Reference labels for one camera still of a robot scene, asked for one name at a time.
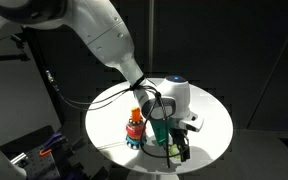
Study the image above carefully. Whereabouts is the black white checkered ring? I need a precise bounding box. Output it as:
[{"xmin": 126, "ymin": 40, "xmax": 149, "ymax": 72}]
[{"xmin": 129, "ymin": 118, "xmax": 144, "ymax": 128}]

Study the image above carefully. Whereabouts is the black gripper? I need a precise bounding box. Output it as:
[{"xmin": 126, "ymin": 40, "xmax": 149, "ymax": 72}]
[{"xmin": 169, "ymin": 127, "xmax": 192, "ymax": 163}]

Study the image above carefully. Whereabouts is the orange clamp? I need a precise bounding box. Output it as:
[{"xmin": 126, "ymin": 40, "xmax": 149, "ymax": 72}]
[{"xmin": 38, "ymin": 147, "xmax": 54, "ymax": 157}]

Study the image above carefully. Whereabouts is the silver metal block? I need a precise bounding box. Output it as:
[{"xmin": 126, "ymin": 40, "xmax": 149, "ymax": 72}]
[{"xmin": 9, "ymin": 152, "xmax": 28, "ymax": 166}]

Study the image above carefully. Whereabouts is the grey vertical pole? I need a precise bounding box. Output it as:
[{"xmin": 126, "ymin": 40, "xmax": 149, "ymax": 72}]
[{"xmin": 147, "ymin": 0, "xmax": 155, "ymax": 79}]

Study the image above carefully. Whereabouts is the red toy ring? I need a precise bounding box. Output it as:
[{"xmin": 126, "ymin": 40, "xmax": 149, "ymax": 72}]
[{"xmin": 125, "ymin": 123, "xmax": 147, "ymax": 135}]

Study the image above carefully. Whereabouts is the blue toy ring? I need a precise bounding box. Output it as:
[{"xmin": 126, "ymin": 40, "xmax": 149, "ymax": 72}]
[{"xmin": 125, "ymin": 134, "xmax": 148, "ymax": 145}]

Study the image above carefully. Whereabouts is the teal wrist camera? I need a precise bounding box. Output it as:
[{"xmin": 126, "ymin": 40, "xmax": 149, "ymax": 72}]
[{"xmin": 149, "ymin": 118, "xmax": 177, "ymax": 147}]

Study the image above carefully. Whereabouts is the rainbow ring stacking toy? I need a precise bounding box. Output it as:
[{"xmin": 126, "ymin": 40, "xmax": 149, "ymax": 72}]
[{"xmin": 125, "ymin": 107, "xmax": 148, "ymax": 150}]

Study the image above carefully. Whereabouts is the lime green bumpy ring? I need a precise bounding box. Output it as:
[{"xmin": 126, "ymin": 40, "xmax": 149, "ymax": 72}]
[{"xmin": 168, "ymin": 144, "xmax": 182, "ymax": 160}]

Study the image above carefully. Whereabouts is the orange toy ring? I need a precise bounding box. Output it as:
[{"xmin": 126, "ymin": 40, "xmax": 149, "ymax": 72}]
[{"xmin": 127, "ymin": 132, "xmax": 146, "ymax": 139}]

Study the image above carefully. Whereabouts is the perforated metal breadboard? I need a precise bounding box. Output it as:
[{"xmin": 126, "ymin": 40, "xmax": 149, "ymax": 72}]
[{"xmin": 10, "ymin": 146, "xmax": 62, "ymax": 180}]

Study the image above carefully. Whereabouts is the cable connector plug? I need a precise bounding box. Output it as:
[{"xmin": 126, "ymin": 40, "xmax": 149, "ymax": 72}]
[{"xmin": 45, "ymin": 69, "xmax": 60, "ymax": 93}]

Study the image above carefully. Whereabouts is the purple handled clamp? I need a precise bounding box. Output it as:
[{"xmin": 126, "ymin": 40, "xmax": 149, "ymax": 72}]
[{"xmin": 43, "ymin": 132, "xmax": 64, "ymax": 148}]

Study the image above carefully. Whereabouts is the black vertical stand pole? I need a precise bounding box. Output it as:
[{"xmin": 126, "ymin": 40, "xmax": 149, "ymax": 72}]
[{"xmin": 22, "ymin": 26, "xmax": 65, "ymax": 128}]

